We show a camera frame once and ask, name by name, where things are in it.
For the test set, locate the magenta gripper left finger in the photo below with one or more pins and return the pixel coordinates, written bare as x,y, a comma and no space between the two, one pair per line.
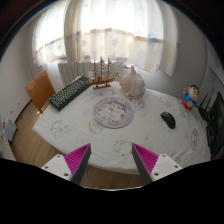
72,166

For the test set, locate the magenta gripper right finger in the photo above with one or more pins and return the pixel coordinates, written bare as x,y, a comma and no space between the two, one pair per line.
152,166

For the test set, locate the black computer mouse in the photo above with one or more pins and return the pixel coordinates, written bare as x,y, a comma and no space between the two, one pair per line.
168,119

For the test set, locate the round purple mouse pad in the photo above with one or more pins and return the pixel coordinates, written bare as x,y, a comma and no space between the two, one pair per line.
113,112

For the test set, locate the black keyboard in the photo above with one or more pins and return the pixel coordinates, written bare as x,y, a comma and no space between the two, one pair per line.
70,92

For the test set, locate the cartoon boy figurine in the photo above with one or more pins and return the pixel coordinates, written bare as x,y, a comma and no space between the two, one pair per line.
191,95

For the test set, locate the large white conch shell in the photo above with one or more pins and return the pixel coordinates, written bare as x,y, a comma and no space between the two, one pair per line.
132,84

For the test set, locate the wooden chair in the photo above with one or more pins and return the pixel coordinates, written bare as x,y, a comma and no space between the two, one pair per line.
40,90

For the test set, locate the wooden model sailing ship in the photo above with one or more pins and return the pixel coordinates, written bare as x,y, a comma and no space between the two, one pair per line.
104,74

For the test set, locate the white radiator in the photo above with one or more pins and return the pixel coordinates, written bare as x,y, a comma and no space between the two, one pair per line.
71,71

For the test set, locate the sheer white curtain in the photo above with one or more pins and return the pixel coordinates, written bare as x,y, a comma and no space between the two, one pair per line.
143,33

